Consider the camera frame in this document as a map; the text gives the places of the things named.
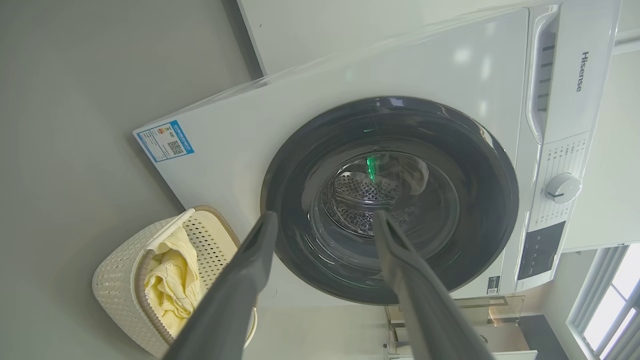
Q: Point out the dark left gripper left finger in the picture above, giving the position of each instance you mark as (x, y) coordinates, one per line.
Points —
(225, 300)

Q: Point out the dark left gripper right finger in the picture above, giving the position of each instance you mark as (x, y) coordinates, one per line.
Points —
(425, 310)

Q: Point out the pale yellow printed garment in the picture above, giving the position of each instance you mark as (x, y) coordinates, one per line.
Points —
(175, 280)

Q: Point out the round dark washer door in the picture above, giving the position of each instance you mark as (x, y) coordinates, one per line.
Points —
(475, 200)

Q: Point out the white front-load washing machine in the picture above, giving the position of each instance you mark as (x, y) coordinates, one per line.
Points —
(300, 125)

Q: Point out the small black white sticker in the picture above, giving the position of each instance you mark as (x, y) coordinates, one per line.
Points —
(493, 285)

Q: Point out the glass side table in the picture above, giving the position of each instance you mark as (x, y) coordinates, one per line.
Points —
(500, 315)

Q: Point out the cream perforated laundry basket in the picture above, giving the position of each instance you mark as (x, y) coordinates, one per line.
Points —
(115, 280)

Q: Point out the perforated steel drum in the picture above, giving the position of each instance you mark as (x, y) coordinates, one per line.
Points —
(357, 200)

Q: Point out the black control display panel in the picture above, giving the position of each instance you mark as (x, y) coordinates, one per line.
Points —
(541, 250)

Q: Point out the blue energy label sticker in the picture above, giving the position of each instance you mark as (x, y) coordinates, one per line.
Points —
(165, 141)

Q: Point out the white framed window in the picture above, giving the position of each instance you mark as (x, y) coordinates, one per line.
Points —
(607, 305)

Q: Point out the white round control knob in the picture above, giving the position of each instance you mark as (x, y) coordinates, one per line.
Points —
(563, 188)

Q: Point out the white detergent drawer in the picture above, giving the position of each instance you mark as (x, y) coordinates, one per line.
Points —
(542, 75)

